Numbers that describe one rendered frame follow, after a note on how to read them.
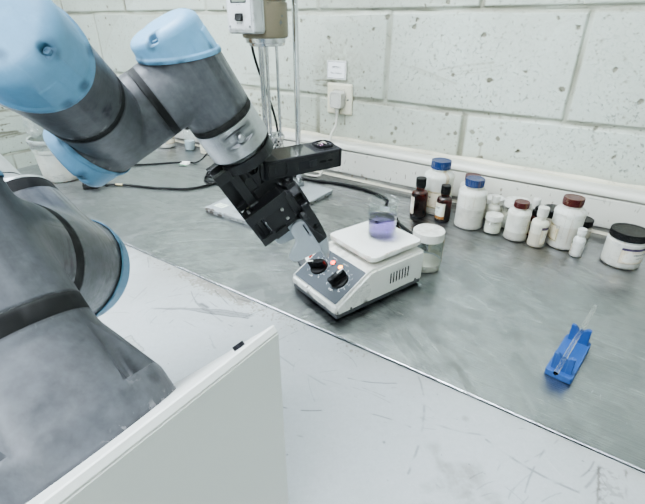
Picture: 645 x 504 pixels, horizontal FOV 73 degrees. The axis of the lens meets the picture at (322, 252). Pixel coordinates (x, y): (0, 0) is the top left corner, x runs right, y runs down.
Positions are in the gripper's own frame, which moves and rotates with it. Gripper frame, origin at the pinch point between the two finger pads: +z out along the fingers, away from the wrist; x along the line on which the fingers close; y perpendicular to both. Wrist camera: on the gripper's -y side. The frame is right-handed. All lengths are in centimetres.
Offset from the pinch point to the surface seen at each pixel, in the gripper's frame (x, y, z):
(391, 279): 2.5, -6.4, 13.9
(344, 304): 4.1, 2.8, 9.5
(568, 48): -15, -69, 12
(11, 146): -234, 82, 13
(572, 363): 29.8, -15.2, 17.1
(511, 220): -3.5, -38.1, 31.2
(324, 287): -0.8, 3.5, 8.8
